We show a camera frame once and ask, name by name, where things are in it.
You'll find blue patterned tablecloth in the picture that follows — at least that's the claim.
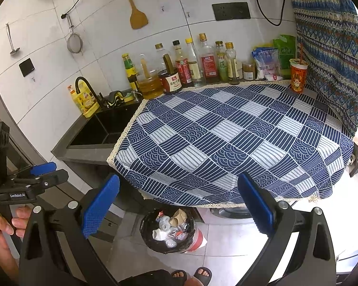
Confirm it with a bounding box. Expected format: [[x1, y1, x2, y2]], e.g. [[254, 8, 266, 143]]
[[107, 80, 355, 209]]

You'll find black faucet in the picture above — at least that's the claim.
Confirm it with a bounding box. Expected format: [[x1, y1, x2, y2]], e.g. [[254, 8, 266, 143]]
[[74, 77, 103, 108]]

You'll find metal strainer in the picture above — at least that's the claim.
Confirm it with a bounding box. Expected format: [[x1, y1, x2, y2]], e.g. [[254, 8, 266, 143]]
[[66, 14, 84, 54]]

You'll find yellow dish soap bottle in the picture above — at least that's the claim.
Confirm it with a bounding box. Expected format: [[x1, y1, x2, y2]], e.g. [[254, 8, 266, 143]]
[[67, 84, 97, 118]]

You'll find blue white plastic bag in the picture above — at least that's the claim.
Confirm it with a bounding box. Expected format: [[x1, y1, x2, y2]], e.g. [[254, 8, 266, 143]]
[[251, 47, 279, 81]]

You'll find green label sauce bottle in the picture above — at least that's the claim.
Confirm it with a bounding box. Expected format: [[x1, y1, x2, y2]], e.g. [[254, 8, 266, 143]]
[[122, 54, 139, 91]]

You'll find metal ladle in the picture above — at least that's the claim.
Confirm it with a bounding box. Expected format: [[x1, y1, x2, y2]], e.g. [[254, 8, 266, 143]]
[[5, 22, 21, 56]]

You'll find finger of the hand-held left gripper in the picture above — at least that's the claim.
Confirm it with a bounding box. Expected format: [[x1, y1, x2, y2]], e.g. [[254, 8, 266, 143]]
[[18, 162, 58, 182], [13, 169, 70, 195]]

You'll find dark soy sauce jug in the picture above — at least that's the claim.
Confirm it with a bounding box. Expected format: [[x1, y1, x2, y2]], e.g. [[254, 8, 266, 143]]
[[154, 43, 182, 95]]

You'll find wooden spatula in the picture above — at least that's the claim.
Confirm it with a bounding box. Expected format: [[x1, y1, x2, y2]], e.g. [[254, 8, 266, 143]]
[[116, 0, 149, 30]]

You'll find black looped cable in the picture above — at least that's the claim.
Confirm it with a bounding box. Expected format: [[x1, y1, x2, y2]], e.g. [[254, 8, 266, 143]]
[[250, 0, 287, 27]]

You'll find person's left forearm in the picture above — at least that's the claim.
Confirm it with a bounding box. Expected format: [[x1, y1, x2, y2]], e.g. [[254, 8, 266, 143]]
[[0, 240, 20, 285]]

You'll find black yellow cloth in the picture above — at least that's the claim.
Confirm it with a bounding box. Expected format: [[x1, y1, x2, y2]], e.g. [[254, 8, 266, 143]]
[[106, 90, 126, 107]]

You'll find green plastic bag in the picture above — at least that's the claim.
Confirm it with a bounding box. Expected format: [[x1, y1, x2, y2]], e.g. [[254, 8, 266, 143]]
[[272, 34, 296, 78]]

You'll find black kitchen sink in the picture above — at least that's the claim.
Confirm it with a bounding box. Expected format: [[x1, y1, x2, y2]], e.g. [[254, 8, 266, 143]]
[[51, 95, 144, 167]]

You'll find person's foot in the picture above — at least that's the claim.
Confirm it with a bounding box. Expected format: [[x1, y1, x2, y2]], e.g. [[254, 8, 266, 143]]
[[192, 266, 213, 283], [170, 270, 188, 283]]

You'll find small glass jar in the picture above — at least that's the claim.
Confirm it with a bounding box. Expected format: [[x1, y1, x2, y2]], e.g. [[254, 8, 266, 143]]
[[242, 62, 256, 81]]

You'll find green label oil bottle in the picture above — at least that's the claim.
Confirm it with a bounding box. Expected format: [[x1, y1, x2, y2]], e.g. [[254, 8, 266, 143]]
[[215, 41, 230, 82]]

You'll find person's left hand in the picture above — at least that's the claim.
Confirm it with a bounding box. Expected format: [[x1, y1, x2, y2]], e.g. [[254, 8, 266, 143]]
[[0, 205, 33, 246]]

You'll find blue patterned curtain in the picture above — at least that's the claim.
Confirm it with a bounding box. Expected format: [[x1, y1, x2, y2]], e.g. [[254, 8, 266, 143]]
[[286, 0, 358, 138]]

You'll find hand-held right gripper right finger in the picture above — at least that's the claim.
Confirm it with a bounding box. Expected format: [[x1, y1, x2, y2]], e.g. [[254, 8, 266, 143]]
[[237, 173, 341, 286]]

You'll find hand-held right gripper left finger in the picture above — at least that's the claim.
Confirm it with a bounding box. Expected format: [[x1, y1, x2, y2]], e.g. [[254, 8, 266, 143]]
[[19, 173, 121, 286]]

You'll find black cap red label bottle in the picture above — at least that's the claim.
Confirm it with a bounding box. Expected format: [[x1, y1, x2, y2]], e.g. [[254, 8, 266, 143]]
[[172, 40, 194, 87]]

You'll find washing machine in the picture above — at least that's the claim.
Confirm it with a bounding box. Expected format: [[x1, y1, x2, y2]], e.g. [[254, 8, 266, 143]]
[[197, 204, 257, 224]]

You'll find person's left foot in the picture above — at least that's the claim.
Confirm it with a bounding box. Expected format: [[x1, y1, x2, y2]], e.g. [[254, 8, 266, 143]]
[[170, 270, 188, 283]]

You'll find person's right foot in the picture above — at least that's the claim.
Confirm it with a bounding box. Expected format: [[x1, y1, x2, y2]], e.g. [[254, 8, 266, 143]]
[[192, 266, 213, 283]]

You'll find clear cooking oil jug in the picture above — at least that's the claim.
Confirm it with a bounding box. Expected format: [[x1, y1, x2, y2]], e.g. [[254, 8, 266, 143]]
[[136, 54, 164, 99]]

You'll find small black wall switch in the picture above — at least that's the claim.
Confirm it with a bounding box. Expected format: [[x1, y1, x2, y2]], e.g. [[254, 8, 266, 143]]
[[19, 58, 36, 77]]

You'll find red paper cup with straw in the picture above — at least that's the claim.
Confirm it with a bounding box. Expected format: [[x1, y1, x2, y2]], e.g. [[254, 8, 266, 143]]
[[289, 43, 309, 93]]

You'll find olive label oil bottle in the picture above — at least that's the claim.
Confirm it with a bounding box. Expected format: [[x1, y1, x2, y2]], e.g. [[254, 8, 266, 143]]
[[225, 42, 241, 85]]

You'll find clear bottle beige label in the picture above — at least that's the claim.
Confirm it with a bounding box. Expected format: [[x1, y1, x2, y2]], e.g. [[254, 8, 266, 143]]
[[185, 38, 204, 87]]

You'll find clear bottle red label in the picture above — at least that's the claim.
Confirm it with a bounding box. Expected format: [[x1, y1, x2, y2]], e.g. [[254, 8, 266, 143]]
[[198, 33, 221, 84]]

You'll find black wall socket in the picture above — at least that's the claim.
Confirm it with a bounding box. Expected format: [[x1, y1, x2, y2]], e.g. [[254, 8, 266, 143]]
[[212, 2, 251, 21]]

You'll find trash bin with black bag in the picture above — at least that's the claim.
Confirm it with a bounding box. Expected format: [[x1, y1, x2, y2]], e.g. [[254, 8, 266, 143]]
[[140, 207, 208, 254]]

